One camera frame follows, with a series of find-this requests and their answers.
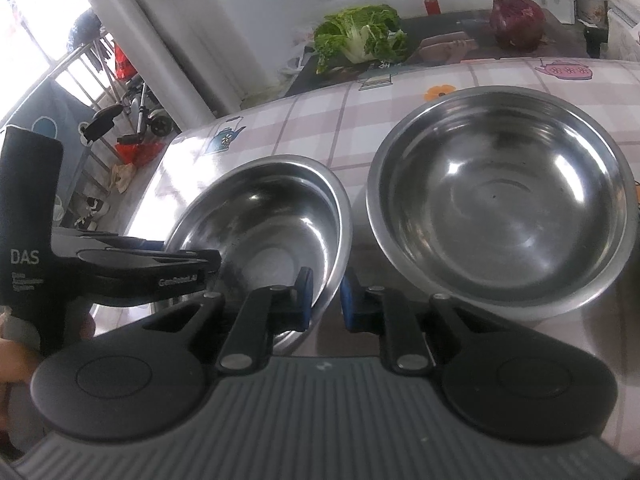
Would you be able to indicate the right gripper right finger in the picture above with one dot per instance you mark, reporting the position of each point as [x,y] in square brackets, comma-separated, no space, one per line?
[385,312]

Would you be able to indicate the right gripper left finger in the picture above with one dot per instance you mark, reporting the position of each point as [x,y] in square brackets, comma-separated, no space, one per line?
[266,312]

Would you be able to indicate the small steel bowl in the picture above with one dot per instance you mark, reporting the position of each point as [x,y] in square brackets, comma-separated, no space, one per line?
[268,218]

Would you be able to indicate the large steel bowl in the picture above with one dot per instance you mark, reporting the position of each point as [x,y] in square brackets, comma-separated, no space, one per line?
[506,198]

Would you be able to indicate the left hand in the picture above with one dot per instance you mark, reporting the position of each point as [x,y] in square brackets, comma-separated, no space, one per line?
[20,421]

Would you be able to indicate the red plastic bag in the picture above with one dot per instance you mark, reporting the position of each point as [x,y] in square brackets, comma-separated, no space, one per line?
[140,154]

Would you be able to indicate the checked patterned tablecloth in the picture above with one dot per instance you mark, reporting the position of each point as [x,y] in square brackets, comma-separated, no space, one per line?
[342,127]

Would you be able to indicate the grey stroller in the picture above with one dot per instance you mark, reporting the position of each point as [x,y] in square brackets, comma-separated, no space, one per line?
[150,118]

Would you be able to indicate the wooden cutting board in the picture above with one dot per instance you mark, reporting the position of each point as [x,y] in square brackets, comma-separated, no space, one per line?
[443,49]

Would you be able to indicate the green leafy cabbage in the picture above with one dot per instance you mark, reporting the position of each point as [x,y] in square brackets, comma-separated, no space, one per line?
[360,34]

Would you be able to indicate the white curtain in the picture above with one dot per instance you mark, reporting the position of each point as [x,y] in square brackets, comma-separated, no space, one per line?
[202,58]

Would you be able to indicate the red jar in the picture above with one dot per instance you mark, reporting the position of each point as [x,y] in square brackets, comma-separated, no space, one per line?
[432,7]

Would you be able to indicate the dark side table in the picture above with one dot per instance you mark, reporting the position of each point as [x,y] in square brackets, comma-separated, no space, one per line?
[565,41]

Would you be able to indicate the white quilted blanket roll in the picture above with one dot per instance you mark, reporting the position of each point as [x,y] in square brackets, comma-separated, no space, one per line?
[623,30]

